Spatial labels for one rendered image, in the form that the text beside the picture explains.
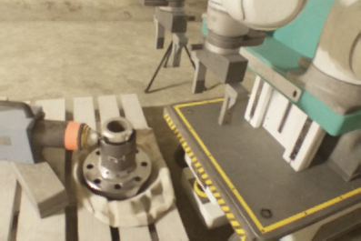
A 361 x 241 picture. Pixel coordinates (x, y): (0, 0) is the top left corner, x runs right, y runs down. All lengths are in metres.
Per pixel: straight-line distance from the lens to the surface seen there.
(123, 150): 1.01
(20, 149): 1.13
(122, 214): 1.04
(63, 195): 1.07
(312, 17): 0.94
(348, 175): 1.18
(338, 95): 0.71
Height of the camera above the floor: 1.03
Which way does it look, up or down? 34 degrees down
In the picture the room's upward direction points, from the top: 8 degrees clockwise
